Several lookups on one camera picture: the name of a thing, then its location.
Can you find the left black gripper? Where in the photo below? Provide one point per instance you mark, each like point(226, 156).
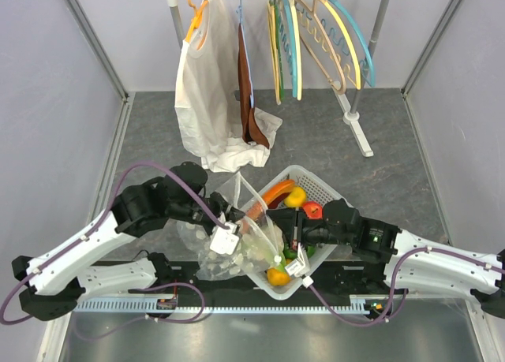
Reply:
point(222, 207)

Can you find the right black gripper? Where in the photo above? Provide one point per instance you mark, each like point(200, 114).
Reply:
point(286, 219)

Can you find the red apple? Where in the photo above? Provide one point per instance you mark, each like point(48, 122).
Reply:
point(313, 210)

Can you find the clear dotted zip top bag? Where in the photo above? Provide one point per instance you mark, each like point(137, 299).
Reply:
point(258, 249)

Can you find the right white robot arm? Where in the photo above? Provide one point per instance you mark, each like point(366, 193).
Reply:
point(407, 261)

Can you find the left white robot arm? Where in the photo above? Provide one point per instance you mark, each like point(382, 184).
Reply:
point(53, 284)

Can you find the orange carrot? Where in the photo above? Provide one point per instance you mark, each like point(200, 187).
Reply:
point(257, 213)

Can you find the yellow lemon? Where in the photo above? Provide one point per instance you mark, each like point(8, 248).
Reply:
point(296, 198)

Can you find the orange pumpkin slice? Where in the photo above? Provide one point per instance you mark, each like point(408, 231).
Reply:
point(278, 192)

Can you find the white plastic basket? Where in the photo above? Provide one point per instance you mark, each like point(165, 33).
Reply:
point(319, 191)

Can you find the white cauliflower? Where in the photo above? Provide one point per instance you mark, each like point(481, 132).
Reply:
point(280, 267)

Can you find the orange tangerine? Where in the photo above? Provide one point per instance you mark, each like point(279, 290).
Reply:
point(277, 278)

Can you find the brown cloth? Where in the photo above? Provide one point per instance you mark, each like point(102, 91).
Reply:
point(250, 130)

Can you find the white t-shirt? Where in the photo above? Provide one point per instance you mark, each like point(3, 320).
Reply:
point(208, 112)

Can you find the teal plastic hanger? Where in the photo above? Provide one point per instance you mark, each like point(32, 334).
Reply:
point(357, 34)

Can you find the green hanger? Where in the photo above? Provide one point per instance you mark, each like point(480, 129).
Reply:
point(276, 31)

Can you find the cream hanger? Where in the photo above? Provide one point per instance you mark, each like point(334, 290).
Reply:
point(274, 55)

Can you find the orange hanger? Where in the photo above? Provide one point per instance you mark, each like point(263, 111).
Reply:
point(196, 20)

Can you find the yellow plastic hanger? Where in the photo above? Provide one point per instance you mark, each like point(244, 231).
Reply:
point(345, 34)

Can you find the light blue hanger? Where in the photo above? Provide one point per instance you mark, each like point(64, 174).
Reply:
point(288, 41)

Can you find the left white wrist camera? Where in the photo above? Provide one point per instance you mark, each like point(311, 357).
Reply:
point(225, 241)

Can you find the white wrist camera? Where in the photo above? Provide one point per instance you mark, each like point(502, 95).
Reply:
point(225, 241)
point(300, 267)

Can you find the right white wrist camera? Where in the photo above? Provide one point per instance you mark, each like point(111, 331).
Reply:
point(300, 267)

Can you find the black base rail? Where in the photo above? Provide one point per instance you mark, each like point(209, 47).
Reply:
point(337, 281)

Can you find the white slotted cable duct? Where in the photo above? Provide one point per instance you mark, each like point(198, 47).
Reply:
point(254, 302)

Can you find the blue wire hanger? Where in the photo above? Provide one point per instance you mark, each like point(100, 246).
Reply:
point(240, 15)

